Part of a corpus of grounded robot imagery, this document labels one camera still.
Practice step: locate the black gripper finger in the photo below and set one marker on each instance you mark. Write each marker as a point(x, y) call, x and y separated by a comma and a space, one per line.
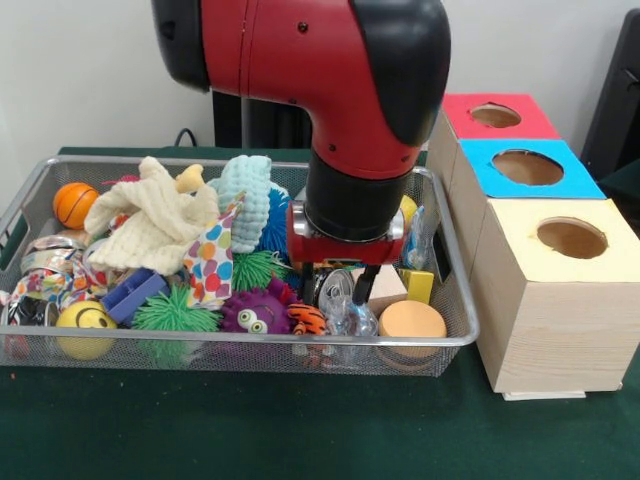
point(307, 283)
point(365, 284)

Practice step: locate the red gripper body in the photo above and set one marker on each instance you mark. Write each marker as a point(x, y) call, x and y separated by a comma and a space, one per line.
point(345, 252)

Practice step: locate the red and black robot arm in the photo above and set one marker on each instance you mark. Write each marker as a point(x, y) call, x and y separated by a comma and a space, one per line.
point(320, 60)

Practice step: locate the clear mesh bin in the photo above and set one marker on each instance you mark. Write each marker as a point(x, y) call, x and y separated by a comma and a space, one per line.
point(250, 356)

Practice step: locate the wooden box with three holes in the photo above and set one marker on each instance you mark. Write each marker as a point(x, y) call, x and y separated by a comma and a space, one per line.
point(550, 320)

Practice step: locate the purple spiky ball with eyes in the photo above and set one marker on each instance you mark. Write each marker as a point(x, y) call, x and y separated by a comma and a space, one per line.
point(255, 312)

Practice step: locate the plain yellow ball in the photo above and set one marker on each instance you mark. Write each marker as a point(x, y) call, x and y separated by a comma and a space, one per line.
point(410, 212)

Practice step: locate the polka dot cloth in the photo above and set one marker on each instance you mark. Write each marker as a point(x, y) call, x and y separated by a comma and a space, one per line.
point(210, 265)

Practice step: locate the mint green knitted cloth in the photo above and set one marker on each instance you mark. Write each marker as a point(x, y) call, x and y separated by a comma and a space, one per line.
point(245, 200)

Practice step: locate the green spiky ball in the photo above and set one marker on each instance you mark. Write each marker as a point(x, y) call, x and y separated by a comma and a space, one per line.
point(177, 312)

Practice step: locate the cream knitted cloth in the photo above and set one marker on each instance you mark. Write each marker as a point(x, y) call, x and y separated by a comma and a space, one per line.
point(150, 230)

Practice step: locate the yellow smiley ball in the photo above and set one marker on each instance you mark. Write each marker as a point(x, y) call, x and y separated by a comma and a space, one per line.
point(87, 325)

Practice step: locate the small orange basketball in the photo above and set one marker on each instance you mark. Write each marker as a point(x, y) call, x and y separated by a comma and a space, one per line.
point(75, 205)

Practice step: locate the black chair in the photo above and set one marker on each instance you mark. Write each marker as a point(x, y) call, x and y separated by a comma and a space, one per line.
point(620, 100)

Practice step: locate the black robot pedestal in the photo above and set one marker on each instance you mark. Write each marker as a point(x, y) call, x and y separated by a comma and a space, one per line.
point(260, 125)

